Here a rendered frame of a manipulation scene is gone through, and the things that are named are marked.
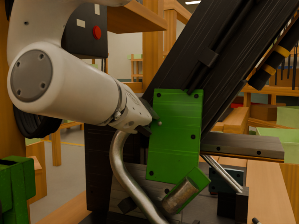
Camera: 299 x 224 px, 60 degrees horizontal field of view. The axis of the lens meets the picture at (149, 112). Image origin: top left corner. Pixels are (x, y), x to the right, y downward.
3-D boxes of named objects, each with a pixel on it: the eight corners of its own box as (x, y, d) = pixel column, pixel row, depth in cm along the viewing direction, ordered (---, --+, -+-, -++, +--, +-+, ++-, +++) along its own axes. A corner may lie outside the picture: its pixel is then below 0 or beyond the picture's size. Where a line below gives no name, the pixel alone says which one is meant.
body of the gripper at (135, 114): (136, 108, 40) (159, 117, 51) (102, 63, 44) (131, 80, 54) (102, 138, 42) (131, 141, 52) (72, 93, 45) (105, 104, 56)
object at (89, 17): (109, 58, 71) (108, 0, 69) (68, 53, 55) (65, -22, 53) (72, 59, 75) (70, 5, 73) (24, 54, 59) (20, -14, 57)
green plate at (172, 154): (202, 183, 62) (208, 97, 64) (195, 187, 54) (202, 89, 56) (157, 176, 66) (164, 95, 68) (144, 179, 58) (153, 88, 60)
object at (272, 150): (278, 147, 75) (278, 136, 74) (284, 164, 60) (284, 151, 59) (151, 135, 89) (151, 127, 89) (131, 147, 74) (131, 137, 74)
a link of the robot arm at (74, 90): (61, 102, 43) (98, 135, 40) (-14, 82, 31) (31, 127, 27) (88, 60, 42) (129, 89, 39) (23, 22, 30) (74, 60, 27)
